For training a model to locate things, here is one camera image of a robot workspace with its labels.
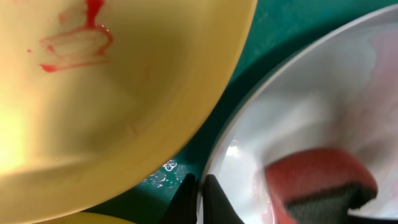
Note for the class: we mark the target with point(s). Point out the red black sponge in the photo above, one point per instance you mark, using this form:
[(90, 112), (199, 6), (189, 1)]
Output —
[(318, 186)]

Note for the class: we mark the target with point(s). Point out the teal plastic tray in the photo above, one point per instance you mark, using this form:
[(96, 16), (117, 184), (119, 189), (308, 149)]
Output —
[(279, 28)]

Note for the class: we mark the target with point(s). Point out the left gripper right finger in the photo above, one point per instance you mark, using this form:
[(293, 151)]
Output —
[(216, 206)]

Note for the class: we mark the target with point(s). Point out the yellow plate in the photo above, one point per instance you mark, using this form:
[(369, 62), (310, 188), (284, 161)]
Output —
[(97, 95), (86, 218)]

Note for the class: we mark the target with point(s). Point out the light blue plate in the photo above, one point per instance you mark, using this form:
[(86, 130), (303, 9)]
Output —
[(341, 90)]

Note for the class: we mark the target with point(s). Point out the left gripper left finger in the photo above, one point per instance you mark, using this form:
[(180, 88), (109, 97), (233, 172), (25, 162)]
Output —
[(182, 208)]

